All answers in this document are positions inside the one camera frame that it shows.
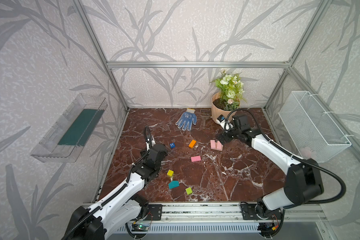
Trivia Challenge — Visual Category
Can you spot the brown slotted plastic scoop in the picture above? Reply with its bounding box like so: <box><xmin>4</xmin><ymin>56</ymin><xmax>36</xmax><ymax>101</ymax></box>
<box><xmin>200</xmin><ymin>109</ymin><xmax>212</xmax><ymax>128</ymax></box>

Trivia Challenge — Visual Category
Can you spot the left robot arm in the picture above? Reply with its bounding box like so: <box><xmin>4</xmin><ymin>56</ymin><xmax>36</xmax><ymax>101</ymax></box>
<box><xmin>63</xmin><ymin>126</ymin><xmax>168</xmax><ymax>240</ymax></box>

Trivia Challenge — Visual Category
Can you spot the blue dotted work glove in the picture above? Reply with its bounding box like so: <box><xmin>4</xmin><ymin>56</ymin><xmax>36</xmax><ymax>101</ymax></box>
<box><xmin>176</xmin><ymin>108</ymin><xmax>197</xmax><ymax>131</ymax></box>

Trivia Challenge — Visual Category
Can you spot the yellow cube block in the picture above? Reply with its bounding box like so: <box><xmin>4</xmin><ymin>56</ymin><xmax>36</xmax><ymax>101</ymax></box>
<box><xmin>167</xmin><ymin>170</ymin><xmax>174</xmax><ymax>178</ymax></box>

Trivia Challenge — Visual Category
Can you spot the orange wood block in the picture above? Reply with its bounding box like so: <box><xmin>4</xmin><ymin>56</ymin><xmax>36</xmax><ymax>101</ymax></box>
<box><xmin>189</xmin><ymin>140</ymin><xmax>197</xmax><ymax>149</ymax></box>

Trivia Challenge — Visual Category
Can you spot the white wire mesh basket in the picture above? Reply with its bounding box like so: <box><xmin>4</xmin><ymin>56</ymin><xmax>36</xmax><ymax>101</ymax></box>
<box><xmin>279</xmin><ymin>91</ymin><xmax>352</xmax><ymax>163</ymax></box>

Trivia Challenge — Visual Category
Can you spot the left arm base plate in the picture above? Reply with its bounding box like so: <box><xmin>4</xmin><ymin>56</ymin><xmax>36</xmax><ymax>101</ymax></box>
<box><xmin>144</xmin><ymin>204</ymin><xmax>163</xmax><ymax>221</ymax></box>

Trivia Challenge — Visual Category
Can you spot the flower pot with plant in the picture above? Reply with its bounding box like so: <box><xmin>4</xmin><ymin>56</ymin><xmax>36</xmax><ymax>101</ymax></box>
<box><xmin>212</xmin><ymin>70</ymin><xmax>246</xmax><ymax>123</ymax></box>

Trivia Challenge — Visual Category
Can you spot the pink long block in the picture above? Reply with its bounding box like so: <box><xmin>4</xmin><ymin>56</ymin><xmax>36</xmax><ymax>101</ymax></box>
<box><xmin>216</xmin><ymin>141</ymin><xmax>223</xmax><ymax>151</ymax></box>

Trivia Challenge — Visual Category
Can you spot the clear plastic wall shelf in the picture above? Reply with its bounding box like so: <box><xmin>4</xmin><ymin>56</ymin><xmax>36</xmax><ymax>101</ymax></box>
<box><xmin>31</xmin><ymin>94</ymin><xmax>108</xmax><ymax>163</ymax></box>

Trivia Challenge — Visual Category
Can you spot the teal block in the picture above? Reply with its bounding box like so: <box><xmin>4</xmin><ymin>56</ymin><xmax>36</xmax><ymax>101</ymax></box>
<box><xmin>168</xmin><ymin>181</ymin><xmax>180</xmax><ymax>189</ymax></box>

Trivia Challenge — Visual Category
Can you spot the green circuit board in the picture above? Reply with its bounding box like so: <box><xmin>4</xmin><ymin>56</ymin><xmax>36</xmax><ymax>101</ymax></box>
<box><xmin>132</xmin><ymin>224</ymin><xmax>150</xmax><ymax>232</ymax></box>

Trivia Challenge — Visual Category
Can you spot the green cube block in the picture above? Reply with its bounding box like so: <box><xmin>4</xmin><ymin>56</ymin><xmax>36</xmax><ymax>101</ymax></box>
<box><xmin>186</xmin><ymin>187</ymin><xmax>193</xmax><ymax>195</ymax></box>

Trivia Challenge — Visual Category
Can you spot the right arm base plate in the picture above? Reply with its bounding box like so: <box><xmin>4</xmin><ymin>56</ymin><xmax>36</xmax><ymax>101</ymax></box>
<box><xmin>240</xmin><ymin>202</ymin><xmax>284</xmax><ymax>220</ymax></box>

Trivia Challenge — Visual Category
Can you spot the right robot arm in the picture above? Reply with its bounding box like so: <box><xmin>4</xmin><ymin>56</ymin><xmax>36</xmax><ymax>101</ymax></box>
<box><xmin>217</xmin><ymin>110</ymin><xmax>347</xmax><ymax>220</ymax></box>

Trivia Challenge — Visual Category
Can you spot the pink object in basket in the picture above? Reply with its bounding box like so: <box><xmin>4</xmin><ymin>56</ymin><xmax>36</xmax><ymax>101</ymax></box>
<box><xmin>299</xmin><ymin>147</ymin><xmax>314</xmax><ymax>159</ymax></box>

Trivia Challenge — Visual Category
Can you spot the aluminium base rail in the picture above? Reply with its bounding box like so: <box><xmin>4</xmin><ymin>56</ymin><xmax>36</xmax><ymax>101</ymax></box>
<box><xmin>150</xmin><ymin>202</ymin><xmax>328</xmax><ymax>224</ymax></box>

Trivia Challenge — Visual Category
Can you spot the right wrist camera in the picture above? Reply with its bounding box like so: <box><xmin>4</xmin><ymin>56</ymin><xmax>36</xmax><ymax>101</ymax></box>
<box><xmin>216</xmin><ymin>115</ymin><xmax>251</xmax><ymax>132</ymax></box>

